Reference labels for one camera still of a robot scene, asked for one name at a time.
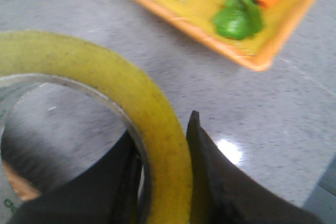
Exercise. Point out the yellow woven basket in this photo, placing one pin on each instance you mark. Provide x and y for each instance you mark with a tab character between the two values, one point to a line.
193	17

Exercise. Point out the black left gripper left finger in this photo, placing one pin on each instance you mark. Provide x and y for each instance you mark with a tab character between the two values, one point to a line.
105	193

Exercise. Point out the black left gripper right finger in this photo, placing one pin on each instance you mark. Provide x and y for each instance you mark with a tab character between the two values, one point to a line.
222	193

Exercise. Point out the yellow tape roll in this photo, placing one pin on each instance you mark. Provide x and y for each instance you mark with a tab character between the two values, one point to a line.
39	56

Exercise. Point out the orange toy carrot with leaves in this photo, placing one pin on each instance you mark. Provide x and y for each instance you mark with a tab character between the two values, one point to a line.
240	19

